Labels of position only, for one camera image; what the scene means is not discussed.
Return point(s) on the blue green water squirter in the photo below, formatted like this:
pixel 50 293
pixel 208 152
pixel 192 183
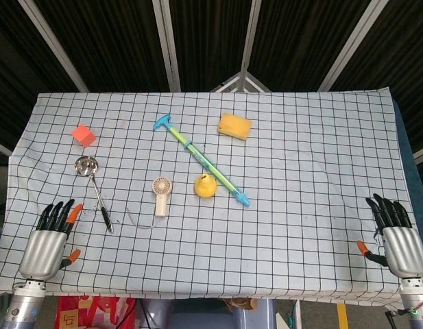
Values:
pixel 201 161

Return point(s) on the white checkered tablecloth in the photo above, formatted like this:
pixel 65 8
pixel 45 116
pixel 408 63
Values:
pixel 231 222

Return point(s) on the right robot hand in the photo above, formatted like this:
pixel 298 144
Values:
pixel 401 248

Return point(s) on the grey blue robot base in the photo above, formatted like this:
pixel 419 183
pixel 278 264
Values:
pixel 211 313

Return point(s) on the red cube block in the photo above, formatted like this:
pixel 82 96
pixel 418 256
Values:
pixel 83 135

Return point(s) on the beige handheld fan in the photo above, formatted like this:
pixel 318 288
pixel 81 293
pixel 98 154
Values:
pixel 162 195

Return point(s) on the brown paper scrap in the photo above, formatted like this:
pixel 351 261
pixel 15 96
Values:
pixel 240 303

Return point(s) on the yellow sponge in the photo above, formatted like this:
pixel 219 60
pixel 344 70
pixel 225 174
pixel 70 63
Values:
pixel 234 127

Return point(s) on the red patterned bag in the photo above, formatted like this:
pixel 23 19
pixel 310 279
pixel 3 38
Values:
pixel 94 313

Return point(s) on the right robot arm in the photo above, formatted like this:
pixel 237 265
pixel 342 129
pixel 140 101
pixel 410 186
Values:
pixel 417 301

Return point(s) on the yellow pear toy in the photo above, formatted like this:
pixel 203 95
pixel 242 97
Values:
pixel 205 186

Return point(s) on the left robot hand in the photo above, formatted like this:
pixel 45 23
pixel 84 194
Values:
pixel 43 248

